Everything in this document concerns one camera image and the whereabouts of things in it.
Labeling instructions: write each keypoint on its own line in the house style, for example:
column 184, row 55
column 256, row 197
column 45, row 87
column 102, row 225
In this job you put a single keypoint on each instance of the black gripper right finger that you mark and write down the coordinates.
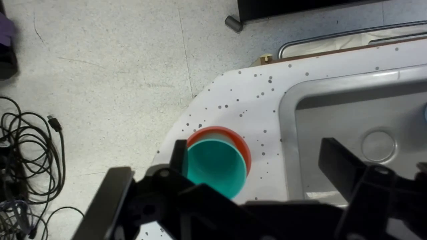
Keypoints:
column 340, row 165

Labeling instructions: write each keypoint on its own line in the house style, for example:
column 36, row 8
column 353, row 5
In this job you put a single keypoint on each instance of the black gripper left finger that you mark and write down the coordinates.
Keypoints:
column 178, row 153

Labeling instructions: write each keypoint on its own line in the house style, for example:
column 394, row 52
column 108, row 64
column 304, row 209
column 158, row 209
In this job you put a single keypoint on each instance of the teal plastic cup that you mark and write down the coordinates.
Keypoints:
column 217, row 164

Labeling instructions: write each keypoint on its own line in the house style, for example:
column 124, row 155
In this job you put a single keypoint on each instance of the red orange plastic cup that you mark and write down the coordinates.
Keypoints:
column 222, row 133

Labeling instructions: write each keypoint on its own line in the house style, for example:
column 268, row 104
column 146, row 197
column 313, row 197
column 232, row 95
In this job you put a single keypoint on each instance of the grey toy sink basin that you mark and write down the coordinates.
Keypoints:
column 378, row 121

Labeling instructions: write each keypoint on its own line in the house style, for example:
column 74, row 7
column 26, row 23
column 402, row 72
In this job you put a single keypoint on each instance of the blue plastic cup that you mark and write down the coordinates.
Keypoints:
column 424, row 113

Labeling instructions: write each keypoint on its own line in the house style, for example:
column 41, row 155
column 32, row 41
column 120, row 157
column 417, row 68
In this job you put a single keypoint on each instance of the white speckled toy kitchen counter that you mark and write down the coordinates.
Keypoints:
column 248, row 101

